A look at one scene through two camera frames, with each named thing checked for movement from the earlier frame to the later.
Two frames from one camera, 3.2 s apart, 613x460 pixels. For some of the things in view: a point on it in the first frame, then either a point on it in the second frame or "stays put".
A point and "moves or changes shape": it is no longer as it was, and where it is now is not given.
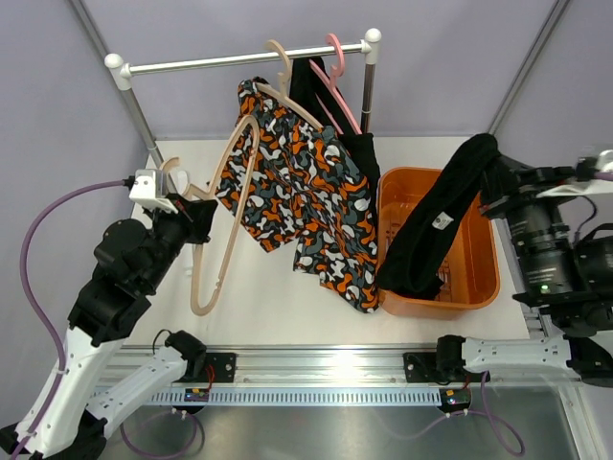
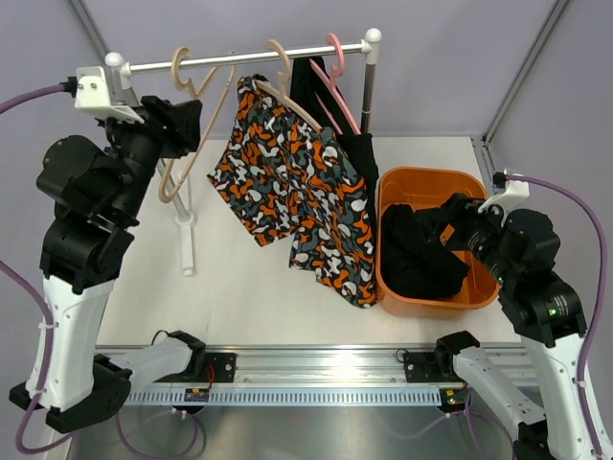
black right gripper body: (520, 186) to (475, 232)
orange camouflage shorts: (305, 190) stays put
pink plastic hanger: (330, 80) stays put
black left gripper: (201, 215) to (182, 118)
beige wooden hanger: (195, 308) to (190, 88)
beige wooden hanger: (282, 94) stays put
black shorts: (314, 91) stays put
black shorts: (411, 265) moves or changes shape
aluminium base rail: (381, 366) stays put
